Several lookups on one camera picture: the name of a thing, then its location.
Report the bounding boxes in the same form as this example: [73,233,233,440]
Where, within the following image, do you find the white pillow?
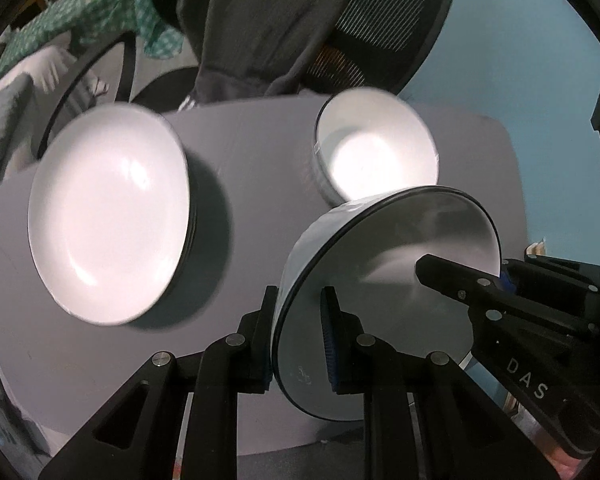
[0,44,109,113]

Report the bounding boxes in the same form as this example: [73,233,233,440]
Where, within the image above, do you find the black office chair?
[32,0,458,162]

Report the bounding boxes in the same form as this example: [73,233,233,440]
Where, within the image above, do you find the dark grey hoodie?
[152,0,349,110]

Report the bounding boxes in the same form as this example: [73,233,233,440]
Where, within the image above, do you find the green checkered tablecloth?
[0,0,184,79]

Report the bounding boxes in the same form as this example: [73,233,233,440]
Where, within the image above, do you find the person right hand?
[543,446,590,480]

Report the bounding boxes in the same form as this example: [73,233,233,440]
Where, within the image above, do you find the white plate stack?
[27,103,196,326]

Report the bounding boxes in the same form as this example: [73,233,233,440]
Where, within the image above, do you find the white bowl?
[271,185,502,422]
[312,87,439,206]

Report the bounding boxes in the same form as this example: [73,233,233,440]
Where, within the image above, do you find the grey quilted blanket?
[0,71,37,196]

